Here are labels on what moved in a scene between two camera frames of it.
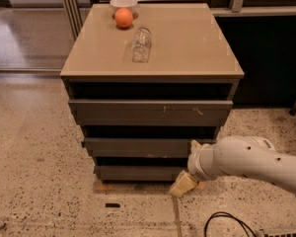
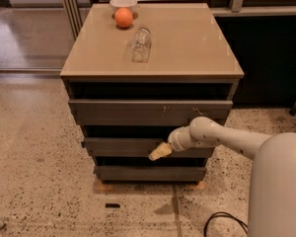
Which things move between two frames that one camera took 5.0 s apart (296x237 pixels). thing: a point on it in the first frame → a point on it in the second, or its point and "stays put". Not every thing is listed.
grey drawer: (142, 147) stays put
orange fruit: (123, 17) stays put
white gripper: (196, 164) → (176, 141)
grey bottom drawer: (140, 173) stays put
